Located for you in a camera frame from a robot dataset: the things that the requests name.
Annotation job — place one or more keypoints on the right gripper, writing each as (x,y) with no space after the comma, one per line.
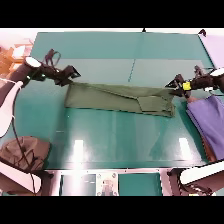
(179,85)

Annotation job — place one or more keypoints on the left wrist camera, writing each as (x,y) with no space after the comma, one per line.
(50,60)

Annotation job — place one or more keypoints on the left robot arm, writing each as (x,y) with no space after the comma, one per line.
(20,71)

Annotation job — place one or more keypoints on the silver frame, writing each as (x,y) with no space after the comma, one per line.
(106,184)

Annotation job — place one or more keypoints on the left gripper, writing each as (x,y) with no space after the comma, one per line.
(65,75)

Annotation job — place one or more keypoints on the brown garment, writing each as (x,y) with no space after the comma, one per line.
(35,150)

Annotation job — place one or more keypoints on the dark green shirt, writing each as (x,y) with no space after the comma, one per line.
(100,98)

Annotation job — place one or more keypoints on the purple garment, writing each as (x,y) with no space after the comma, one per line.
(210,123)

